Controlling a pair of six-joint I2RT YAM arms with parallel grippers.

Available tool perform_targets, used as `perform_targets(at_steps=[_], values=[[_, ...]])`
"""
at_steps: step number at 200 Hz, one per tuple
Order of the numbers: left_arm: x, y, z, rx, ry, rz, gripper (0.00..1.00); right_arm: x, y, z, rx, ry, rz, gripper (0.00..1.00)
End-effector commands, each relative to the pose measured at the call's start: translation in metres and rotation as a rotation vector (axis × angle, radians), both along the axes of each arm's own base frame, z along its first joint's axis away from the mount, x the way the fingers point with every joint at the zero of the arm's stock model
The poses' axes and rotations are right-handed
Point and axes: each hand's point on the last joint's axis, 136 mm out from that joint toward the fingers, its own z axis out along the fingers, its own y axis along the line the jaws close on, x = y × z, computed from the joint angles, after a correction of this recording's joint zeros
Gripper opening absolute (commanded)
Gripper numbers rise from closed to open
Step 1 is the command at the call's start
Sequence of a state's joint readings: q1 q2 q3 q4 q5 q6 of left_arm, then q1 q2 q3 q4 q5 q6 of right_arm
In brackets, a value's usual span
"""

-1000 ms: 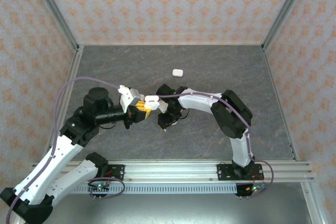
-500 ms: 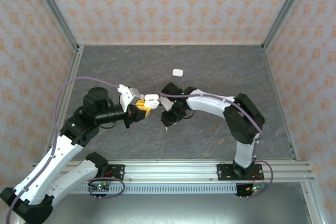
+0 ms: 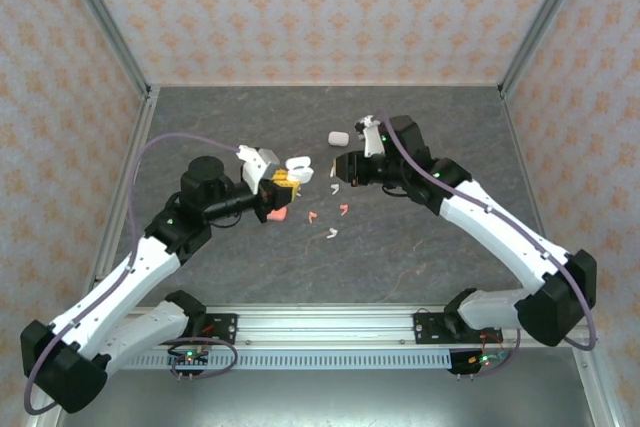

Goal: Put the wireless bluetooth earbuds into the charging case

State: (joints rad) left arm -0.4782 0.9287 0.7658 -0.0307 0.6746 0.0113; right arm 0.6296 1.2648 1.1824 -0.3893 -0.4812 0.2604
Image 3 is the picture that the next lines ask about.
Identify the small circuit board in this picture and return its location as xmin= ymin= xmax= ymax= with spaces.
xmin=172 ymin=350 xmax=211 ymax=368
xmin=467 ymin=352 xmax=509 ymax=368

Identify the grey metal panel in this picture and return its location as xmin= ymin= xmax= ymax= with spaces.
xmin=54 ymin=366 xmax=601 ymax=427

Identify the aluminium side floor rail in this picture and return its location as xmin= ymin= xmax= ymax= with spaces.
xmin=498 ymin=86 xmax=619 ymax=427
xmin=24 ymin=86 xmax=161 ymax=427

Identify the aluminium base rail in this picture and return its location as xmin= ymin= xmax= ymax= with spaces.
xmin=122 ymin=304 xmax=589 ymax=354

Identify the slotted grey cable duct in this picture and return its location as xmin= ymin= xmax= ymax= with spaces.
xmin=107 ymin=349 xmax=454 ymax=371

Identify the thin purple base cable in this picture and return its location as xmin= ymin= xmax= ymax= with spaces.
xmin=449 ymin=329 xmax=524 ymax=379
xmin=166 ymin=336 xmax=239 ymax=382

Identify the aluminium corner post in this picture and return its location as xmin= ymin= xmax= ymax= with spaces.
xmin=499 ymin=0 xmax=596 ymax=98
xmin=52 ymin=0 xmax=154 ymax=98

